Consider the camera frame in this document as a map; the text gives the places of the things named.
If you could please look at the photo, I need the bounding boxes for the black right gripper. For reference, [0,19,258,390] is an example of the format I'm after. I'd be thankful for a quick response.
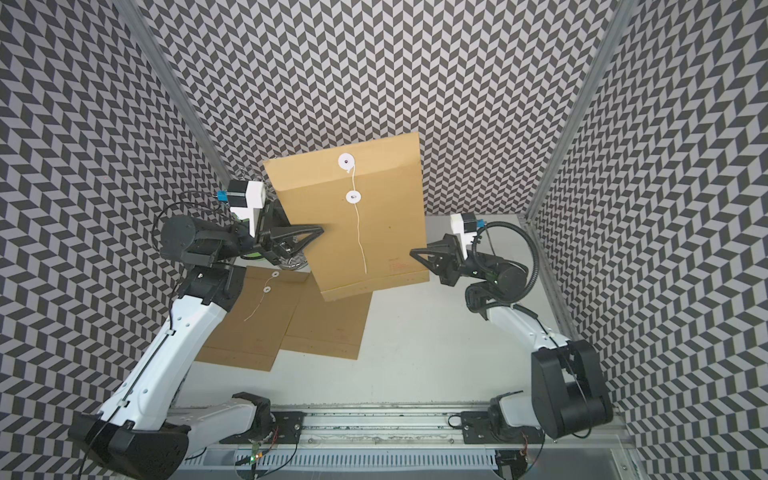
[410,234,504,288]

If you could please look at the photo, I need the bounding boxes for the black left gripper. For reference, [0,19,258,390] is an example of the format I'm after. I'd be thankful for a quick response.
[214,199,324,267]

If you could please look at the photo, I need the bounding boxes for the brown file bag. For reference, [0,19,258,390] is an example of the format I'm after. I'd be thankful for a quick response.
[281,274,372,360]
[264,132,429,301]
[196,267,310,371]

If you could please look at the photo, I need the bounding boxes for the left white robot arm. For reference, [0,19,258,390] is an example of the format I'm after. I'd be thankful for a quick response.
[68,201,324,479]

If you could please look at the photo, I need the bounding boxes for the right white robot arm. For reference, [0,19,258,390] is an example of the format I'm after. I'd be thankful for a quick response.
[410,226,614,443]

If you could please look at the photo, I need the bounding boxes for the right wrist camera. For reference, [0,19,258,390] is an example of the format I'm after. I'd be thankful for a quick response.
[450,213,485,249]

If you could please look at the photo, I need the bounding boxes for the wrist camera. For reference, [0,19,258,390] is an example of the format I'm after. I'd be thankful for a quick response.
[450,213,485,249]
[216,180,267,238]

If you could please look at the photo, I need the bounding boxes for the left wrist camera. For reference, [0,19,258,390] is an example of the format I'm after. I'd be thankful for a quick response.
[216,180,267,238]

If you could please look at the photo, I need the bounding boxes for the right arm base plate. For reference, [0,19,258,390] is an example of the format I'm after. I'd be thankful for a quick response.
[459,411,545,445]

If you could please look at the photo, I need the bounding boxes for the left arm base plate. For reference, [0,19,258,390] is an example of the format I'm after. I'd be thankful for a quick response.
[238,410,306,445]

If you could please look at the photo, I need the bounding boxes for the aluminium front rail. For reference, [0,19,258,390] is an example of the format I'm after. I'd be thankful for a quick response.
[137,405,631,450]

